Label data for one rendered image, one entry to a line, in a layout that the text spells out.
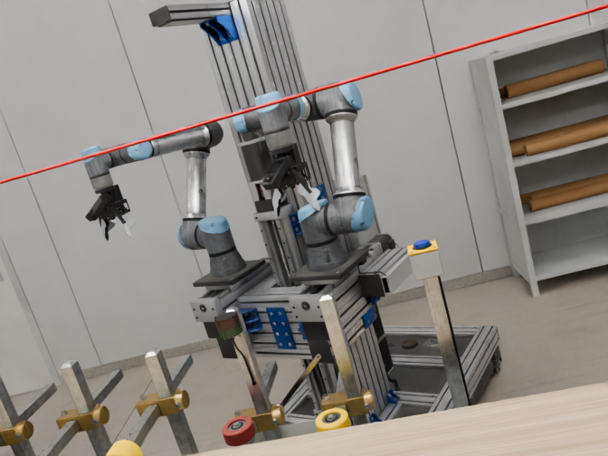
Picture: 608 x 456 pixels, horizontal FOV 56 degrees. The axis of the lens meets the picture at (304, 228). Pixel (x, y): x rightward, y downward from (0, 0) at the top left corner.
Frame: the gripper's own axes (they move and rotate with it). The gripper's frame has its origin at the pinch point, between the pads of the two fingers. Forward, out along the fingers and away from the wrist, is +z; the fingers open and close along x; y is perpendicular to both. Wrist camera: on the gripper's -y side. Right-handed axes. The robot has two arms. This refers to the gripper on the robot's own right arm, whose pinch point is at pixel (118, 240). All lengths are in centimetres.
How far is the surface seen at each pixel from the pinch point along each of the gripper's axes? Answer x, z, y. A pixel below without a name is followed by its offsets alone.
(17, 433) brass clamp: -15, 36, -65
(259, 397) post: -80, 40, -33
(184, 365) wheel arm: -45, 36, -26
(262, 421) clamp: -79, 46, -34
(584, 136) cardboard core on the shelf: -123, 38, 249
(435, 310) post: -125, 26, -11
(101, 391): -26, 36, -43
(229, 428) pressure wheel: -78, 41, -44
